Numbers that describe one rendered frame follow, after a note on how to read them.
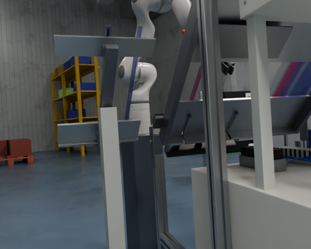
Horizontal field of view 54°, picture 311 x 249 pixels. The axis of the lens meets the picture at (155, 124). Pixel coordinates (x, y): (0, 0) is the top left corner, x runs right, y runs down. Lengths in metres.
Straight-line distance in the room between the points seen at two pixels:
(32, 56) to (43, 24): 1.12
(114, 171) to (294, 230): 0.65
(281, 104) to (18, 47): 9.99
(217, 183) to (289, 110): 0.80
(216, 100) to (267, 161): 0.20
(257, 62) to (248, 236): 0.40
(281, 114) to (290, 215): 0.92
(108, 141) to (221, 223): 0.49
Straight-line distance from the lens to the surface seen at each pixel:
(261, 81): 0.70
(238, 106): 1.33
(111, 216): 1.13
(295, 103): 1.51
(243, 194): 0.77
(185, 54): 1.01
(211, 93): 0.78
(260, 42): 0.72
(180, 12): 1.45
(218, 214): 0.82
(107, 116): 1.08
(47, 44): 11.06
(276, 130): 1.56
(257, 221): 0.74
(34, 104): 10.67
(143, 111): 1.69
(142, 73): 1.71
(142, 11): 1.63
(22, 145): 7.40
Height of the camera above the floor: 0.79
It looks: 1 degrees down
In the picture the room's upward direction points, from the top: 4 degrees counter-clockwise
